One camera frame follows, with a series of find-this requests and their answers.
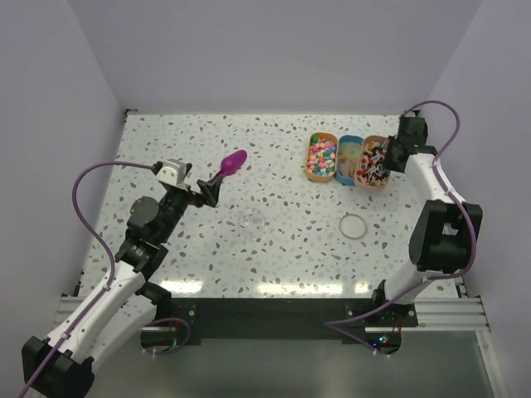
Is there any magenta plastic scoop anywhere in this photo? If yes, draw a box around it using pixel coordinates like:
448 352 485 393
213 149 247 178

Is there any pink tray of lollipops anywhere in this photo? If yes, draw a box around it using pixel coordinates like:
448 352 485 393
353 135 390 191

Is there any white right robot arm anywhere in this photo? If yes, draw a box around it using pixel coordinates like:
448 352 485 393
369 115 483 326

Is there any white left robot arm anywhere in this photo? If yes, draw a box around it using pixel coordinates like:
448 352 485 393
19 172 223 397

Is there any blue tray of wrapped candies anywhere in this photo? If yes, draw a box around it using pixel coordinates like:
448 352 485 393
335 135 363 186

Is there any tan tray of star candies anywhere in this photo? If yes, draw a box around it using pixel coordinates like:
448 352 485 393
305 132 339 182

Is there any clear glass jar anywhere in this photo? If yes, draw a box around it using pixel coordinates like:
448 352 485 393
238 208 266 240

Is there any round silver jar lid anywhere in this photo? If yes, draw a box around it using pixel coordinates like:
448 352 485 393
339 214 367 240

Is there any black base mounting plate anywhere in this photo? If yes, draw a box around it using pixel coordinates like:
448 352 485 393
139 296 418 357

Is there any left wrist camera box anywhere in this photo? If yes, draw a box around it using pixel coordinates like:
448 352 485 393
155 159 192 187

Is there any aluminium front frame rail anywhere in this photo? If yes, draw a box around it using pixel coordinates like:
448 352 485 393
51 294 493 332

